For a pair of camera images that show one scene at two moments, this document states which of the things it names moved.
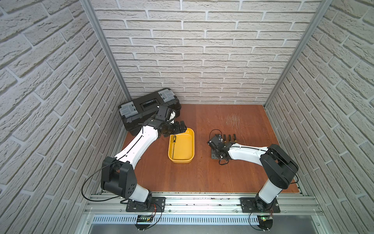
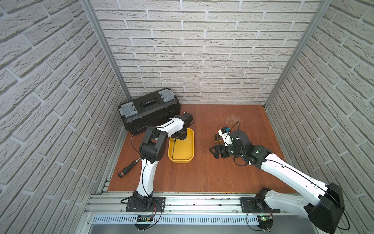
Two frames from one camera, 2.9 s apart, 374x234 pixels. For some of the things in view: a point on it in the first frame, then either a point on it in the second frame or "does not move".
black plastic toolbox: x=134 y=114 does not move
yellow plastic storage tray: x=181 y=146 does not move
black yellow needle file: x=174 y=142 does not move
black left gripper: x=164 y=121 -> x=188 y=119
